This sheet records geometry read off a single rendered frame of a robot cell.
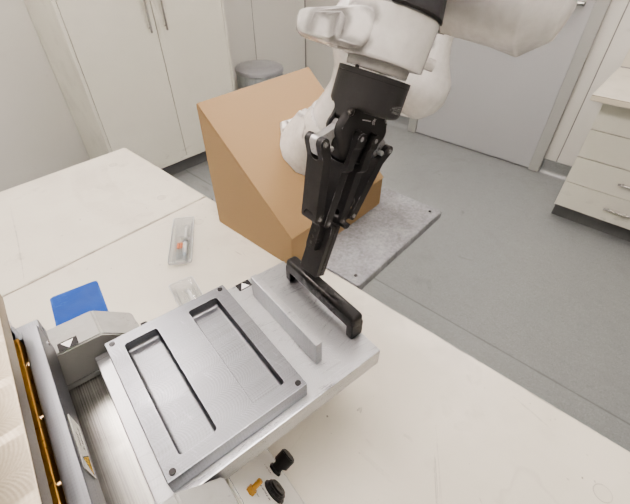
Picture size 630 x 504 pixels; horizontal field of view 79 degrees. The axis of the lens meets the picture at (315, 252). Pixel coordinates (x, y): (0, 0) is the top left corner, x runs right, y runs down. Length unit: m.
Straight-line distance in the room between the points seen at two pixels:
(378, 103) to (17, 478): 0.41
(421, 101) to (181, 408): 0.61
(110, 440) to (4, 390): 0.18
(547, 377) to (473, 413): 1.13
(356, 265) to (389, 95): 0.61
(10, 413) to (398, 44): 0.43
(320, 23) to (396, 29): 0.07
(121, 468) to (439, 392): 0.51
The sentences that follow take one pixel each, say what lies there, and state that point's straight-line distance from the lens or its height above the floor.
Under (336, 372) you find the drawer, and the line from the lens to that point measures 0.50.
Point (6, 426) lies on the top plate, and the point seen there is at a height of 1.11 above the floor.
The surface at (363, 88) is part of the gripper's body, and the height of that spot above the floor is 1.27.
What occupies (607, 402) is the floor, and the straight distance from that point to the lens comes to 1.93.
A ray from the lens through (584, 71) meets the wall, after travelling 3.08.
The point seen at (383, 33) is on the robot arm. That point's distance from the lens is 0.39.
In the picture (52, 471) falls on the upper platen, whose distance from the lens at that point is 0.41.
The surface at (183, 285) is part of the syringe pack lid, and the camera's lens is 0.91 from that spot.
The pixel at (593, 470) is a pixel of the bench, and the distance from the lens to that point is 0.81.
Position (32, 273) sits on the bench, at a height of 0.75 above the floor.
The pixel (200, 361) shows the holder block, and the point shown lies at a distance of 0.49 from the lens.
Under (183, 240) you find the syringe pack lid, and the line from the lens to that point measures 1.04.
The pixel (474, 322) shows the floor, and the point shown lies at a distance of 1.93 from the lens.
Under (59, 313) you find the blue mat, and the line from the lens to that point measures 1.00.
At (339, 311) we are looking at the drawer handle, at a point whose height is 1.00.
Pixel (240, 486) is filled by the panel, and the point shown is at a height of 0.91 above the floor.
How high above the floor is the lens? 1.39
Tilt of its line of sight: 41 degrees down
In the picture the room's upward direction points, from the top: straight up
